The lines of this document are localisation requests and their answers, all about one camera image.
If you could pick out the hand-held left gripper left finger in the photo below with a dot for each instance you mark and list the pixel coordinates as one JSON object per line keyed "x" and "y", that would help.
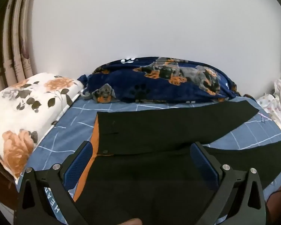
{"x": 78, "y": 166}

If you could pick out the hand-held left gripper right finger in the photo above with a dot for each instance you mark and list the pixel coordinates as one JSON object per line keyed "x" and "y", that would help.
{"x": 205, "y": 166}

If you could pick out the black pants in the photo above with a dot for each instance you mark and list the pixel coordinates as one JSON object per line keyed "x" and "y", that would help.
{"x": 154, "y": 126}

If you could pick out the blue checked bed sheet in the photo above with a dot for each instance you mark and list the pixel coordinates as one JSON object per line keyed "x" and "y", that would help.
{"x": 70, "y": 126}

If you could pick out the white floral pillow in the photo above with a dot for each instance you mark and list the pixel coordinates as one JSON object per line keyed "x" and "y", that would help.
{"x": 18, "y": 121}

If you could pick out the white dotted cloth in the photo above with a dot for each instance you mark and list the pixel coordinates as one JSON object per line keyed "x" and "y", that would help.
{"x": 278, "y": 105}

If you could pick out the navy dog print blanket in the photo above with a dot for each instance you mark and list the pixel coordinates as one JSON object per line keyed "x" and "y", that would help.
{"x": 135, "y": 79}

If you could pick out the beige patterned curtain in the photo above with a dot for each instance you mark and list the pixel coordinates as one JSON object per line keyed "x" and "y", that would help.
{"x": 11, "y": 51}

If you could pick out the dark wooden bed frame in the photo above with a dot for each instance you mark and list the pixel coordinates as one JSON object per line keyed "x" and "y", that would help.
{"x": 0, "y": 185}

